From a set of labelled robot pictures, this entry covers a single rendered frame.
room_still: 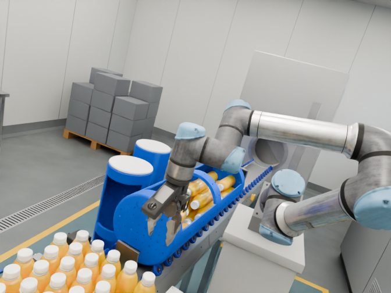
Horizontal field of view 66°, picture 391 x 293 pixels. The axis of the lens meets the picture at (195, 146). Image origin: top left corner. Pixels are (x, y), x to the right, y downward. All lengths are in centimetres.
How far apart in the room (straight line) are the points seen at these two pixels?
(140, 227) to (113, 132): 368
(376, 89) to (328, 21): 145
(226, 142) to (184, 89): 562
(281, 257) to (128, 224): 59
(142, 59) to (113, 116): 237
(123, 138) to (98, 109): 61
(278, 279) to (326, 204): 51
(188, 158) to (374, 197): 44
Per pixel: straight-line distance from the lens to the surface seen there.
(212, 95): 620
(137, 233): 122
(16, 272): 99
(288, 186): 111
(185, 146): 79
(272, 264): 128
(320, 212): 90
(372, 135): 83
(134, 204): 118
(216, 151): 78
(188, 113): 638
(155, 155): 227
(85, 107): 504
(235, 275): 133
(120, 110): 469
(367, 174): 79
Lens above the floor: 174
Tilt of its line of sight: 15 degrees down
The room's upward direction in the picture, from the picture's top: 16 degrees clockwise
